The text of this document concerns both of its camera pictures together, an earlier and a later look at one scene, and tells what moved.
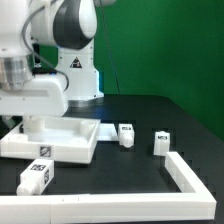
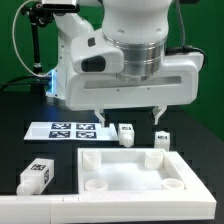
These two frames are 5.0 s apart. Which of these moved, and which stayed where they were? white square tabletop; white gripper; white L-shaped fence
Moved: white square tabletop; white gripper
Stayed: white L-shaped fence
